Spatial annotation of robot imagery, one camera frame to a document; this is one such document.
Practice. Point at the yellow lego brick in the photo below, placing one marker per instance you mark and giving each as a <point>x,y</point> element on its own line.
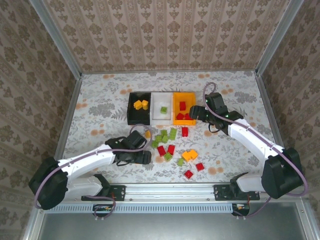
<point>186,156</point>
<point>145,104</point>
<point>193,153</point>
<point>148,134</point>
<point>137,104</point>

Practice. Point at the long green lego brick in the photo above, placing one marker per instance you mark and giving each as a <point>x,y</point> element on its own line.
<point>172,133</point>

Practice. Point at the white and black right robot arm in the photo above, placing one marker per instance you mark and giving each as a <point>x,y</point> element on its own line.
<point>250,140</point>

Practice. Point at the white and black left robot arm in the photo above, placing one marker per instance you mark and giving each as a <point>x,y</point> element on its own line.
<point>85,161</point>

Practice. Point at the black plastic bin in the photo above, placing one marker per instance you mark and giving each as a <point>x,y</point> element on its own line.
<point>132,118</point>

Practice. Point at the white plastic bin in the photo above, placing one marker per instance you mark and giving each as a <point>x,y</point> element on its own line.
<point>160,121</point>

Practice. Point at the orange plastic bin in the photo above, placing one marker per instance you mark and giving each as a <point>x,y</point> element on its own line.
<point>183,122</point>

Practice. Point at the floral printed tablecloth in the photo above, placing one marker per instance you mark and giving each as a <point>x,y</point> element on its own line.
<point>225,155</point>

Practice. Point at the grey metal plate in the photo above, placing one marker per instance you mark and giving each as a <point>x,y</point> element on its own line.
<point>175,225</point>

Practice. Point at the aluminium frame rail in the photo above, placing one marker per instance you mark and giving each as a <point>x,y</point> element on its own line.
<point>268,105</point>
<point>162,71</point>
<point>68,117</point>

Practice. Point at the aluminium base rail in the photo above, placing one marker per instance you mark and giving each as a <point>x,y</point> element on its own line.
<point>170,192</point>

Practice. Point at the aluminium frame post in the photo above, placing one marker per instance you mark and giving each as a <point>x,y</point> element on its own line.
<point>277,37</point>
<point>58,37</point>

